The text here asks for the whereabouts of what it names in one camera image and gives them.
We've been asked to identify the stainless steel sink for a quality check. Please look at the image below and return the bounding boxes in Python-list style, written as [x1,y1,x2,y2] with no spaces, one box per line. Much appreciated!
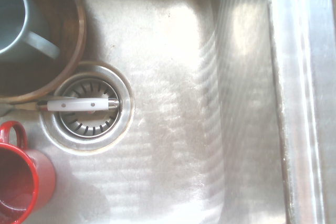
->
[0,0,336,224]

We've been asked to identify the round metal drain strainer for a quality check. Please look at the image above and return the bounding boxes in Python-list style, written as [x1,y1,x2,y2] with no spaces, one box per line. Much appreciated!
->
[39,61,135,153]

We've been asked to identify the brown wooden bowl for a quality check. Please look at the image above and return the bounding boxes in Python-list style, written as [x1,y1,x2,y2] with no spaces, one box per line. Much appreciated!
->
[0,0,87,104]

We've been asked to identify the red ceramic mug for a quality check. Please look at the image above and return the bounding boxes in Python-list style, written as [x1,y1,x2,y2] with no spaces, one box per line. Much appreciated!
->
[0,120,56,224]

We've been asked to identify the grey ceramic mug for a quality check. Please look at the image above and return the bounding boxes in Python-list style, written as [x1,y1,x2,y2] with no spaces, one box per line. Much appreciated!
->
[0,0,61,63]

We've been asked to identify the white-handled metal fork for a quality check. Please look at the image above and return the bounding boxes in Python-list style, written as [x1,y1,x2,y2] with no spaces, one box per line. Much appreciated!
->
[0,97,121,118]

